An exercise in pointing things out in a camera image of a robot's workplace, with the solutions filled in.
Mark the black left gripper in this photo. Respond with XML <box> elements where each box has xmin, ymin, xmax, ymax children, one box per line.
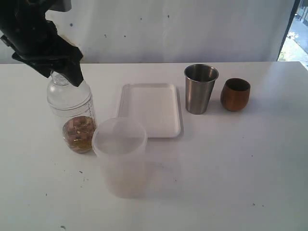
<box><xmin>0</xmin><ymin>0</ymin><xmax>84</xmax><ymax>87</ymax></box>

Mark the clear domed shaker lid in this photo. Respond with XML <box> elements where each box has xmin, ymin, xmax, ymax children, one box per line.
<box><xmin>47</xmin><ymin>72</ymin><xmax>92</xmax><ymax>110</ymax></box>

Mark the clear plastic shaker cup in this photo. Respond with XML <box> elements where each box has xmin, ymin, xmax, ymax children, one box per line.
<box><xmin>51</xmin><ymin>99</ymin><xmax>97</xmax><ymax>154</ymax></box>

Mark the stainless steel cup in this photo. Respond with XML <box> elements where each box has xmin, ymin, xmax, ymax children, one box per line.
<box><xmin>184</xmin><ymin>64</ymin><xmax>219</xmax><ymax>115</ymax></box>

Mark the brown wooden cup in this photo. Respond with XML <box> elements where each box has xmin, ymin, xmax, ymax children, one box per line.
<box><xmin>220</xmin><ymin>78</ymin><xmax>251</xmax><ymax>112</ymax></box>

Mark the translucent plastic tub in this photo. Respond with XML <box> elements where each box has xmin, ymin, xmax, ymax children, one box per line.
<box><xmin>92</xmin><ymin>117</ymin><xmax>148</xmax><ymax>198</ymax></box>

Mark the white rectangular tray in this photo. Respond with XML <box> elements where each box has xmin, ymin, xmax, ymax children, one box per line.
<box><xmin>117</xmin><ymin>83</ymin><xmax>181</xmax><ymax>139</ymax></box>

